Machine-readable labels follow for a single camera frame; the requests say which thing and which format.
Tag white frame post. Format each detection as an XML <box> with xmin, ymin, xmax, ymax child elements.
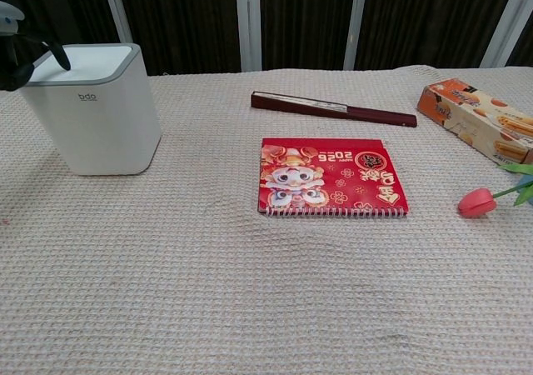
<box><xmin>478</xmin><ymin>0</ymin><xmax>533</xmax><ymax>69</ymax></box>
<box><xmin>233</xmin><ymin>0</ymin><xmax>263</xmax><ymax>73</ymax></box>
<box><xmin>342</xmin><ymin>0</ymin><xmax>371</xmax><ymax>71</ymax></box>
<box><xmin>96</xmin><ymin>0</ymin><xmax>135</xmax><ymax>45</ymax></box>

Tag white small trash bin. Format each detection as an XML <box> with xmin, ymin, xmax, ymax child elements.
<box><xmin>17</xmin><ymin>42</ymin><xmax>162</xmax><ymax>177</ymax></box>

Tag pink artificial tulip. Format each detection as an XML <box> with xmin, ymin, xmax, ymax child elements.
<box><xmin>457</xmin><ymin>162</ymin><xmax>533</xmax><ymax>219</ymax></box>

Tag dark red folded fan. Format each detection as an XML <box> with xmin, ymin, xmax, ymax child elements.
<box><xmin>250</xmin><ymin>90</ymin><xmax>418</xmax><ymax>128</ymax></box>

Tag red spiral desk calendar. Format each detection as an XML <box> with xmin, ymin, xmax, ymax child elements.
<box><xmin>257</xmin><ymin>137</ymin><xmax>411</xmax><ymax>218</ymax></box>

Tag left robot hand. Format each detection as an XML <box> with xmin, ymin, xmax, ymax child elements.
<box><xmin>0</xmin><ymin>0</ymin><xmax>72</xmax><ymax>93</ymax></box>

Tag beige woven tablecloth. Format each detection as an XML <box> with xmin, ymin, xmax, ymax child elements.
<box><xmin>0</xmin><ymin>63</ymin><xmax>533</xmax><ymax>375</ymax></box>

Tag orange biscuit stick box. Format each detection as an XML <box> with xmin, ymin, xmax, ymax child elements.
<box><xmin>416</xmin><ymin>77</ymin><xmax>533</xmax><ymax>167</ymax></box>

